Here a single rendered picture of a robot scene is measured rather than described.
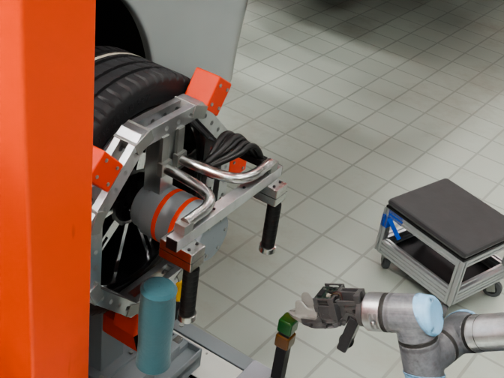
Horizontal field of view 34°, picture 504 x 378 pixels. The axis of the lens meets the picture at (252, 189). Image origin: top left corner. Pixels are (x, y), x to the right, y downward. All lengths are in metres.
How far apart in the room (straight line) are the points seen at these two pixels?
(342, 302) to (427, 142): 2.55
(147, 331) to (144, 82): 0.60
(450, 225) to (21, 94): 2.13
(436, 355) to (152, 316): 0.66
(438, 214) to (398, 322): 1.37
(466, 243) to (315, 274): 0.62
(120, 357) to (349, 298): 0.85
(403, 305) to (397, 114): 2.83
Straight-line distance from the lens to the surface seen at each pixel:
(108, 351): 2.47
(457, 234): 3.12
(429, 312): 1.85
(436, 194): 3.32
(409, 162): 4.19
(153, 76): 1.96
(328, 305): 1.94
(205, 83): 2.03
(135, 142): 1.83
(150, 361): 2.11
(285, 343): 2.11
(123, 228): 2.13
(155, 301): 1.98
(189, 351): 2.69
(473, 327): 1.96
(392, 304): 1.88
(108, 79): 1.93
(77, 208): 1.53
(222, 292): 3.14
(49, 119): 1.38
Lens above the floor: 2.04
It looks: 33 degrees down
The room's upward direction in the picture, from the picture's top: 8 degrees clockwise
